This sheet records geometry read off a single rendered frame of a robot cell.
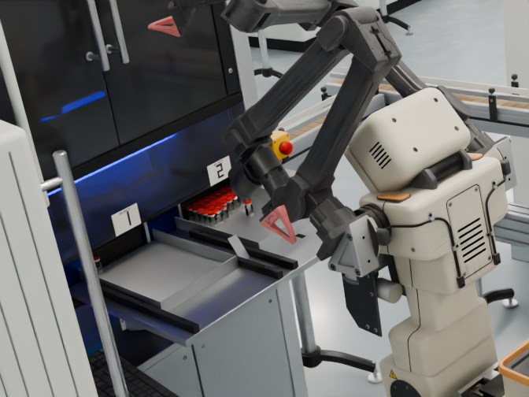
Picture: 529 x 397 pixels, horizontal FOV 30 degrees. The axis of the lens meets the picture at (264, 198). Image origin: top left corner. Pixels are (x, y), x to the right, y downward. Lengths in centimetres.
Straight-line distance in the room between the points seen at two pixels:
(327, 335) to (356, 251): 197
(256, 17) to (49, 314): 69
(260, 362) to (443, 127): 132
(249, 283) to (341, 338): 141
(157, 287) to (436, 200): 87
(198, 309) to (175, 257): 30
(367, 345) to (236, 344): 89
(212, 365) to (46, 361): 115
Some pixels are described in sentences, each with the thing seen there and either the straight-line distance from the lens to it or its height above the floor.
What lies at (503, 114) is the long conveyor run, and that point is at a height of 91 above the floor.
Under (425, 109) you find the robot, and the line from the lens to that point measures 201.
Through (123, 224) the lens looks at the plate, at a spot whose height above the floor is 101.
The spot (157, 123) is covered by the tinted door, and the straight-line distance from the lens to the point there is 263.
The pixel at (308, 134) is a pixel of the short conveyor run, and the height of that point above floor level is 93.
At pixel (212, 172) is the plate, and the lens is 277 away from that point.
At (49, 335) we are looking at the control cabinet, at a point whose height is 117.
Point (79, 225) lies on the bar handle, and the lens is 182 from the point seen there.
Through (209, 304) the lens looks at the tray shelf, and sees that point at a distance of 240.
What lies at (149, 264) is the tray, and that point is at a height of 88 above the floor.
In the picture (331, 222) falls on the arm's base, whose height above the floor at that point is 122.
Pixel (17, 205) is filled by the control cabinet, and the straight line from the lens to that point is 174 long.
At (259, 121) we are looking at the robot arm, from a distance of 200.
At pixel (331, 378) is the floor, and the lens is 362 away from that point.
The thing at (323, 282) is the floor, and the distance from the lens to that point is 422.
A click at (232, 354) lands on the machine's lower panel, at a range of 300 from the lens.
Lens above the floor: 205
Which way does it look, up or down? 24 degrees down
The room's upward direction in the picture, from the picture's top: 10 degrees counter-clockwise
